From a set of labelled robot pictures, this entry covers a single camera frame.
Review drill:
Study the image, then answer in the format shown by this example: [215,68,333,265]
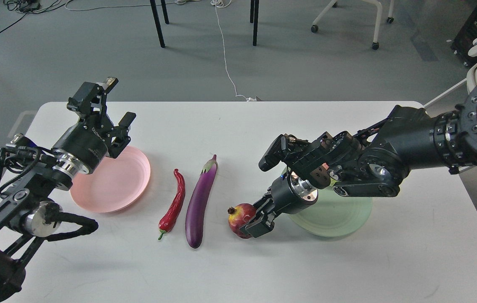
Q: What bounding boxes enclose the white cable on floor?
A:
[211,0,257,102]

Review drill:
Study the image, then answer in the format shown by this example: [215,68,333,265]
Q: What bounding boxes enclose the purple eggplant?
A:
[185,154,218,249]

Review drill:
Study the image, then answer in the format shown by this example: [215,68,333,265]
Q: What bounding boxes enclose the black table legs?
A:
[149,0,260,48]

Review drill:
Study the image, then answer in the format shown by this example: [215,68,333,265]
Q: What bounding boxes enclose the red chili pepper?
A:
[158,169,186,240]

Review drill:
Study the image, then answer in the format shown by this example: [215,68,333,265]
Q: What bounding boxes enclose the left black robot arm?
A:
[0,77,136,302]

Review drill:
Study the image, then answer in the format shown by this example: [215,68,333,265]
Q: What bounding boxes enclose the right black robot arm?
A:
[238,86,477,238]

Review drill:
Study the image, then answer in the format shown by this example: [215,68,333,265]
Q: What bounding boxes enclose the black cables on floor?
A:
[0,0,151,49]

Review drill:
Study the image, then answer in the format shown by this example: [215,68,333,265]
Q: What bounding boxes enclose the white rolling chair base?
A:
[311,0,395,51]

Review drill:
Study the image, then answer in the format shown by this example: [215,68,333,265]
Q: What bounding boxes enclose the pink plate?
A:
[70,146,151,213]

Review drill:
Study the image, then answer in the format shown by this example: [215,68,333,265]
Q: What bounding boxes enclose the green plate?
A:
[287,180,373,238]

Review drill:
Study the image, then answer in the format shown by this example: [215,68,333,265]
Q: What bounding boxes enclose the red pomegranate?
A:
[227,203,257,239]

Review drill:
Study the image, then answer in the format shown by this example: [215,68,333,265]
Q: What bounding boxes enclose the black equipment case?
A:
[450,5,477,68]

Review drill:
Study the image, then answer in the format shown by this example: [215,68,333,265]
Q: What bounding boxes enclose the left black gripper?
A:
[52,77,136,174]

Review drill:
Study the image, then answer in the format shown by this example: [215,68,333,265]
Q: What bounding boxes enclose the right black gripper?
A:
[239,171,318,239]

